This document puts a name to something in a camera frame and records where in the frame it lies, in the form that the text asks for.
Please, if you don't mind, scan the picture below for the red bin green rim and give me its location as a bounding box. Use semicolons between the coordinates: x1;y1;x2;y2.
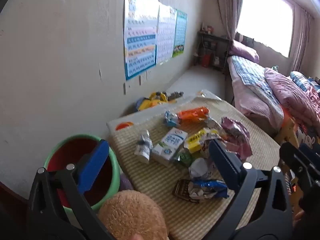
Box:
44;134;120;210

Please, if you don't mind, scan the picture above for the quilted printed bedspread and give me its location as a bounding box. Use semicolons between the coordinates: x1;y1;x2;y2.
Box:
292;120;320;145

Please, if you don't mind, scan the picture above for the white paper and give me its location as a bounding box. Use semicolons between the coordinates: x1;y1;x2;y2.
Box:
189;157;213;180

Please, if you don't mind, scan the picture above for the white milk carton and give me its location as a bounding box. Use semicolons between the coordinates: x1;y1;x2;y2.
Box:
152;127;188;167

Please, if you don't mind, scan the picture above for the wooden bed frame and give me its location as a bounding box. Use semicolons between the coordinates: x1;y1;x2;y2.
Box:
275;116;300;147

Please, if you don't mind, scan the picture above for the white chart wall poster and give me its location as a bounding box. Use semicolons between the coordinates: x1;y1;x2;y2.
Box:
155;4;177;65

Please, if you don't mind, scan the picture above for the pink snack bag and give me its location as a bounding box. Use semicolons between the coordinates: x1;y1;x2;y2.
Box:
221;117;253;160

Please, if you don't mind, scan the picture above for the small white carton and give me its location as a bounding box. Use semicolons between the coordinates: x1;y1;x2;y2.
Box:
134;129;153;164

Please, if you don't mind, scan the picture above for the window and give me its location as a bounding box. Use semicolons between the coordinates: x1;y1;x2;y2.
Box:
236;0;293;57

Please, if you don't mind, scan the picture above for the green bordered wall poster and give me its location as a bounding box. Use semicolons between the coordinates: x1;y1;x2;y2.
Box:
172;9;187;58

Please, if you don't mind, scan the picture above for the dark metal shelf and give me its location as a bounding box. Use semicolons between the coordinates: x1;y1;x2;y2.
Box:
194;31;232;74

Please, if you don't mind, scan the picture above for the yellow packet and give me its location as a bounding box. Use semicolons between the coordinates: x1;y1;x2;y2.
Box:
184;127;220;155

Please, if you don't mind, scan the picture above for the blue patterned pillow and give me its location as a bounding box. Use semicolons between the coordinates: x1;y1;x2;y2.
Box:
290;71;313;90

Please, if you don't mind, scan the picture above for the green snack packet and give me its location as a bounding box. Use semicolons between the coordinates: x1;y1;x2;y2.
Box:
172;149;194;170

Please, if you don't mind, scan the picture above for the brown cigarette box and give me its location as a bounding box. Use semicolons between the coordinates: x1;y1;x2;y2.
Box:
172;179;200;203

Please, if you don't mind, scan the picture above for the blue foil wrapper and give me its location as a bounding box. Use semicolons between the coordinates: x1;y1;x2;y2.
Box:
187;179;229;200

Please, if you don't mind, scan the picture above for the orange cloth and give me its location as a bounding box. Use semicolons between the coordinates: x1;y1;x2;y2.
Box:
282;106;294;128

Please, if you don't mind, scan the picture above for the silver wrapper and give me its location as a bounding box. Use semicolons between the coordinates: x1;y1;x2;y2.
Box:
204;117;227;140

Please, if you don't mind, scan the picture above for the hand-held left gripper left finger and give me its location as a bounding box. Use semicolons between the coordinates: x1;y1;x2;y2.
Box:
26;139;118;240

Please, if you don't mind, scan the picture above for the purple pillow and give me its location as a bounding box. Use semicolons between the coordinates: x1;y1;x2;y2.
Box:
230;39;260;63

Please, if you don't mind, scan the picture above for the blue white snack wrapper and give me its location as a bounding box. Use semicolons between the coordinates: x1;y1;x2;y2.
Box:
164;110;182;127

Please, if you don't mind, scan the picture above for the beige curtain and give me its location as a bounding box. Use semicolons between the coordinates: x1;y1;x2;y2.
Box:
290;9;313;72
205;0;244;40

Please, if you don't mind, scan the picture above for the purple cloth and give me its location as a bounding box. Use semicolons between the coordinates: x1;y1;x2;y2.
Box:
119;174;134;192

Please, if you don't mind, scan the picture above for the pink quilt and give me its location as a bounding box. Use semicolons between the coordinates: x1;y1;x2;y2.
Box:
264;67;320;128

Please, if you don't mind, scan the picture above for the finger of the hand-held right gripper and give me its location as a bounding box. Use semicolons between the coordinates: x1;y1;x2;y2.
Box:
299;143;320;164
279;142;320;198

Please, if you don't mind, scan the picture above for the blue plaid bedsheet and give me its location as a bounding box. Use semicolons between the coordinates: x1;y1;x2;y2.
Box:
231;55;284;105

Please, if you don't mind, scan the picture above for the white pink bed cover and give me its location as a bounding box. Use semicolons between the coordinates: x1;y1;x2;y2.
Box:
231;72;284;132

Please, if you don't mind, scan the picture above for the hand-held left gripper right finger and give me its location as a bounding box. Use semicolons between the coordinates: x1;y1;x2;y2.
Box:
209;139;293;240

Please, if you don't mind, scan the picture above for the blue bordered wall poster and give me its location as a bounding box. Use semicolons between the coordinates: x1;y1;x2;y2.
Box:
124;0;160;81

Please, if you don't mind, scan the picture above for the orange snack wrapper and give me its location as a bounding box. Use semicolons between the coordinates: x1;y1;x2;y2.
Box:
178;107;210;123

